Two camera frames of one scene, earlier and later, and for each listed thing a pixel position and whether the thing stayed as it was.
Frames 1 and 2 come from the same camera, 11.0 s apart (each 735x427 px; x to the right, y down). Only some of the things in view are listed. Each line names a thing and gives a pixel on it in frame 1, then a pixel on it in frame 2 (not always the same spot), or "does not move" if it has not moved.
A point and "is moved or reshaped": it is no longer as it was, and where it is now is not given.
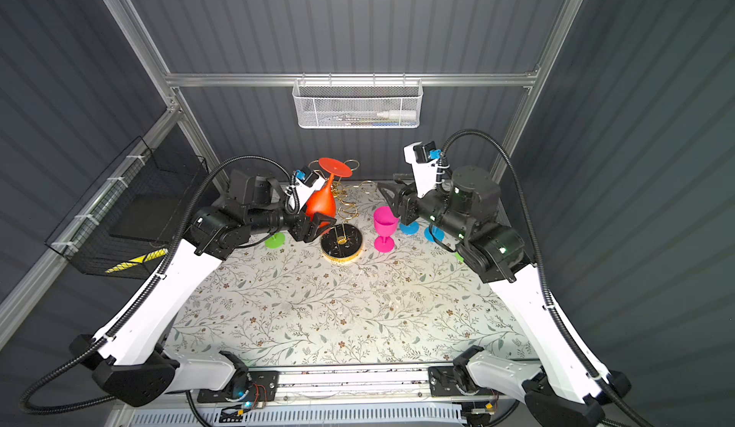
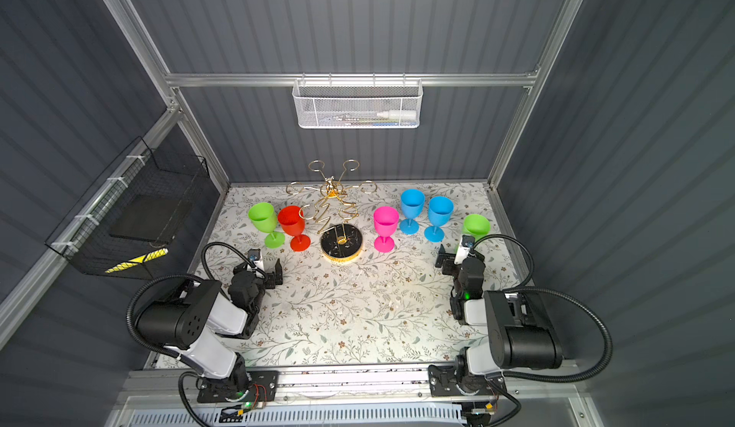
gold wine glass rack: [345, 241] does not move
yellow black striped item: [143, 259] does not move
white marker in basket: [399, 114] does not move
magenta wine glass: [386, 223] does not move
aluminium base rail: [346, 385] does not move
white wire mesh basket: [357, 103] does not move
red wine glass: [323, 200] is moved or reshaped
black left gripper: [300, 232] to [269, 282]
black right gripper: [405, 198] to [445, 258]
